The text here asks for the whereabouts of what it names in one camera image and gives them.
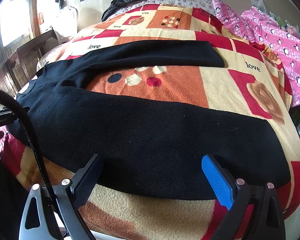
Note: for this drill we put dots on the dark wooden cabinet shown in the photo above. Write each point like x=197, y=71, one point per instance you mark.
x=25, y=60

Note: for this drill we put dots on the black pants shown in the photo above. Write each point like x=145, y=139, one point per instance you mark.
x=145, y=135

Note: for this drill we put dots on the pink printed quilt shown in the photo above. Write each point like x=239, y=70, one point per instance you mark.
x=272, y=37

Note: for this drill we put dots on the white ornate headboard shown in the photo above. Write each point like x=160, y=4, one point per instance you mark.
x=68, y=17

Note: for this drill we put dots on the clear plastic bags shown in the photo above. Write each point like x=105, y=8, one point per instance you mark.
x=290, y=27

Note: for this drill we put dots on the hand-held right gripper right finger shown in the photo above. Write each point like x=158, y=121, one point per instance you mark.
x=216, y=180

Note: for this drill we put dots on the wooden lattice window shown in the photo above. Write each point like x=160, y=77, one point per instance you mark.
x=12, y=20

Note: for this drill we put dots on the printed patchwork blanket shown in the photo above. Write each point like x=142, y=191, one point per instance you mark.
x=215, y=85

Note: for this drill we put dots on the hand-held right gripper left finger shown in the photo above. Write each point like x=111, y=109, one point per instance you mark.
x=87, y=185

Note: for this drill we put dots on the floral grey pillow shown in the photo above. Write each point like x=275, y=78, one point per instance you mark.
x=180, y=0

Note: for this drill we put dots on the red wall sticker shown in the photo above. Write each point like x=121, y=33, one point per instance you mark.
x=41, y=18

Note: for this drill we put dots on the black jacket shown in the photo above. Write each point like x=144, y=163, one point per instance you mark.
x=125, y=1

